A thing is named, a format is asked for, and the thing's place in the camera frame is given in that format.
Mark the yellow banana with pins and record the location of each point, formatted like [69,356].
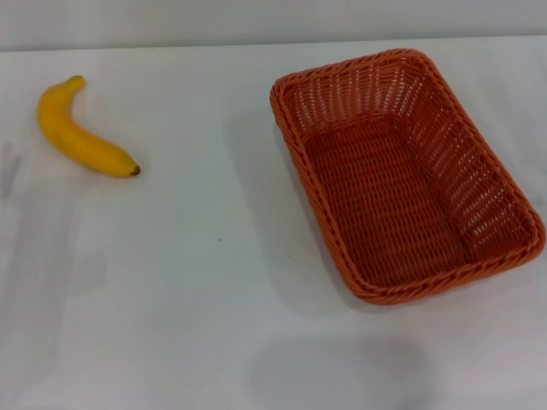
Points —
[81,143]

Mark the orange woven rectangular basket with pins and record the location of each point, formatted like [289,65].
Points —
[384,200]

